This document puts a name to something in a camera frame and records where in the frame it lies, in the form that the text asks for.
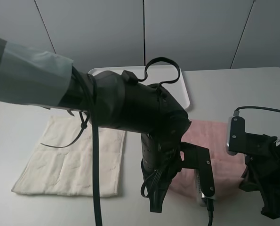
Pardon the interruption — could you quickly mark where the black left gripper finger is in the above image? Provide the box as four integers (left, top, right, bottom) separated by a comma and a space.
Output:
149, 182, 170, 212

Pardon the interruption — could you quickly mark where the pink towel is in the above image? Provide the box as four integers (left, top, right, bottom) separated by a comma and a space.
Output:
169, 120, 246, 200

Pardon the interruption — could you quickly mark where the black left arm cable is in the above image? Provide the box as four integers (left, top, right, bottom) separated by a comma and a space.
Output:
40, 56, 216, 226

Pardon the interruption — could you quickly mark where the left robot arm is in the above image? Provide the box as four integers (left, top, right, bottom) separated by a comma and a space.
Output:
0, 38, 191, 213

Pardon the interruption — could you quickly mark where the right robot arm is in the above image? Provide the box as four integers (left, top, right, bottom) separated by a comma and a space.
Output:
239, 134, 280, 219

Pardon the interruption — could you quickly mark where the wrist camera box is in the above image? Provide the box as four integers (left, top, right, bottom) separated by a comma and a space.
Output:
226, 116, 246, 156
180, 142, 215, 207

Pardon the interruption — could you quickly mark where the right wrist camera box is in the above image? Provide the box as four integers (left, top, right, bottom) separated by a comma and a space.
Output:
226, 116, 246, 156

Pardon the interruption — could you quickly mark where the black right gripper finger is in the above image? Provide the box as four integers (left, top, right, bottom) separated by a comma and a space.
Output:
260, 188, 280, 219

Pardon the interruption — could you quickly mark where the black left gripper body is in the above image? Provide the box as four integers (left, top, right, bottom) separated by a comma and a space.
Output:
141, 131, 183, 188

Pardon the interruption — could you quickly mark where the cream white towel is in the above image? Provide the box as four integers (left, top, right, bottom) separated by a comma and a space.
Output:
11, 116, 125, 197

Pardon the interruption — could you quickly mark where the white rectangular plastic tray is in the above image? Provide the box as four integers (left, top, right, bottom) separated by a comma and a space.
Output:
88, 65, 190, 109

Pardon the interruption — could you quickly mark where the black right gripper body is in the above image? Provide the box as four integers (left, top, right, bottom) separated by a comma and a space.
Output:
239, 134, 280, 192

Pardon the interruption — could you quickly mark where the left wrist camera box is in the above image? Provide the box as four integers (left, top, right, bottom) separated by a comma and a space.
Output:
180, 142, 215, 207

